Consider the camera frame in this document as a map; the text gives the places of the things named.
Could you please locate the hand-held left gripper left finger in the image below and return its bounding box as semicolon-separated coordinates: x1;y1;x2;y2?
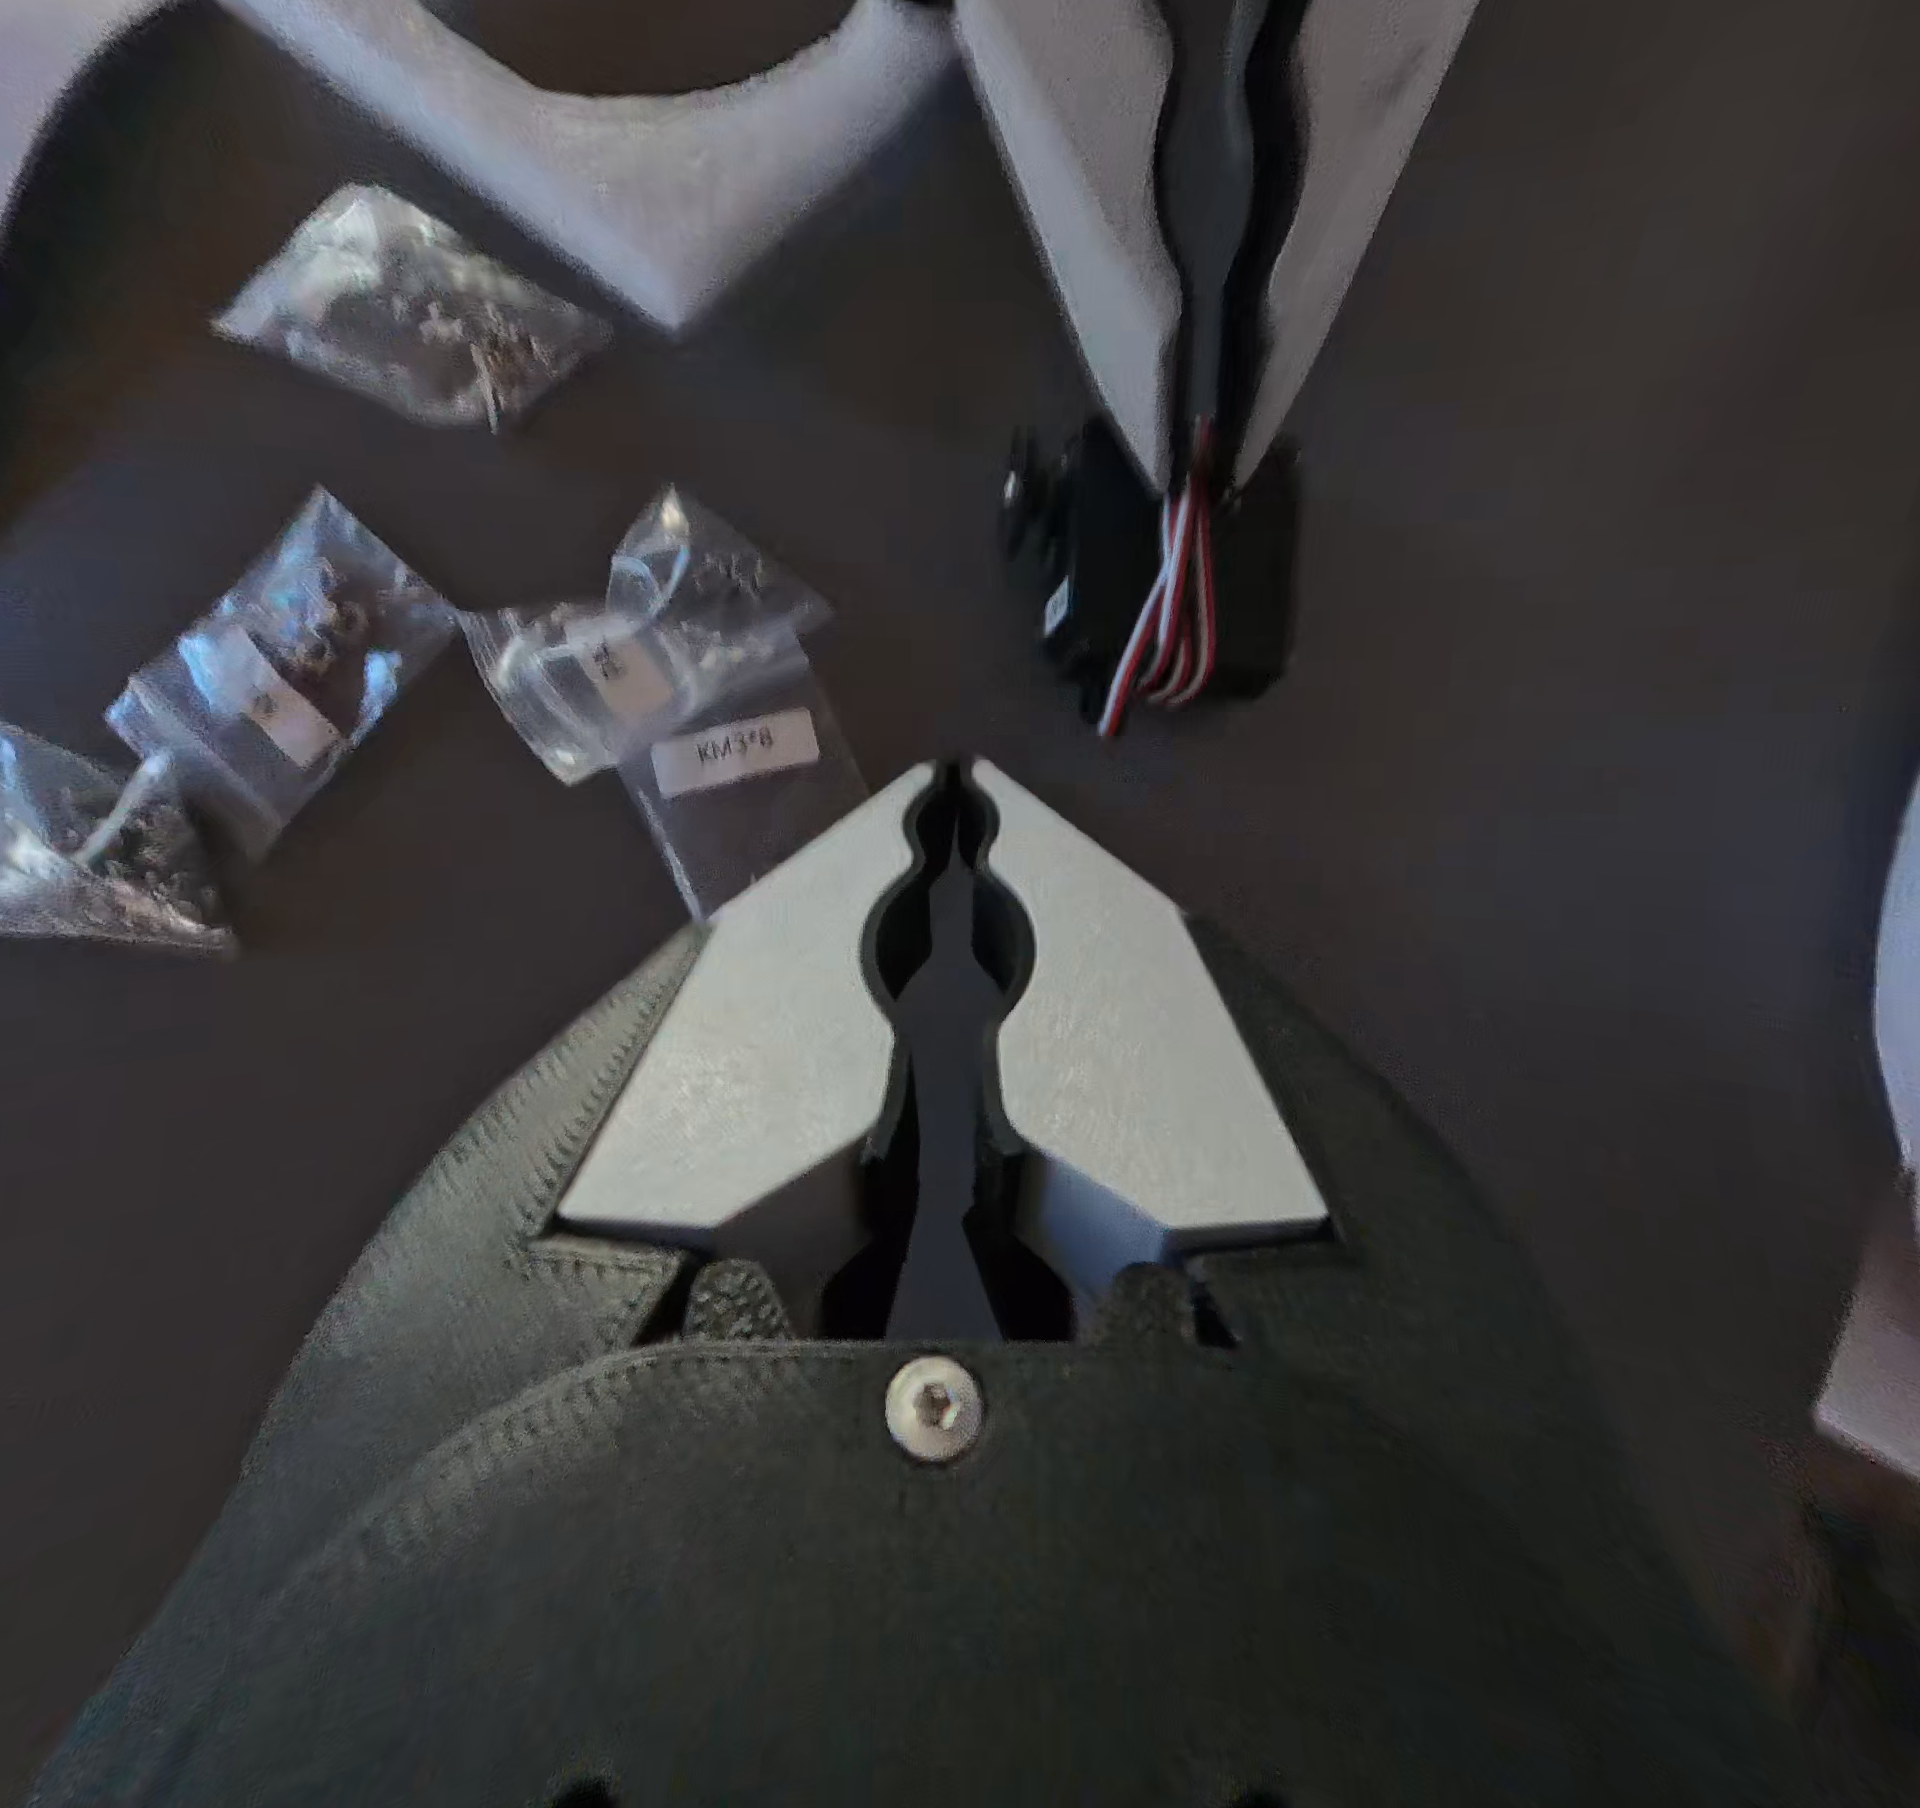
555;759;951;1315

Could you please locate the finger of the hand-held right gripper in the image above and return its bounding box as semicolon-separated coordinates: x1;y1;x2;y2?
1223;0;1531;481
952;0;1224;489

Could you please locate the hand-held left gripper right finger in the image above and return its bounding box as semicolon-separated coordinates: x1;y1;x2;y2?
960;758;1336;1315

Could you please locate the black servo motor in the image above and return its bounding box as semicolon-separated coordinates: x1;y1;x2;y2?
1001;418;1304;712

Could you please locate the clear bag of silver screws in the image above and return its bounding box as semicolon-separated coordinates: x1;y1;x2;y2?
214;184;613;431
622;683;873;924

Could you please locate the clear bag of tiny screws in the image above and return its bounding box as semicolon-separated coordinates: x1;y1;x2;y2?
458;485;837;790

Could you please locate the clear bag of nuts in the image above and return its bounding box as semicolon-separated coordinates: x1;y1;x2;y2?
107;487;460;850

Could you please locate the person's white shirt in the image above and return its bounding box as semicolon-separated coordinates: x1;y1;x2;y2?
1807;764;1920;1485

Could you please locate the white foam frame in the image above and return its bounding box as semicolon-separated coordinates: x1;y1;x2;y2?
143;0;965;334

